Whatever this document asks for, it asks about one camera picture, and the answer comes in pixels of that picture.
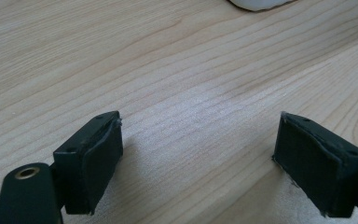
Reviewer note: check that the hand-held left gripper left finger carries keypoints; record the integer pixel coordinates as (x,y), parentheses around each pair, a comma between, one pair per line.
(85,165)

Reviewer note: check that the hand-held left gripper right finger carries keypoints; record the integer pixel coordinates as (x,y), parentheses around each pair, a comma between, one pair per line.
(317,165)

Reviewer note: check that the white rounded object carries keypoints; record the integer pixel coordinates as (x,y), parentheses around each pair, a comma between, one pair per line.
(258,3)

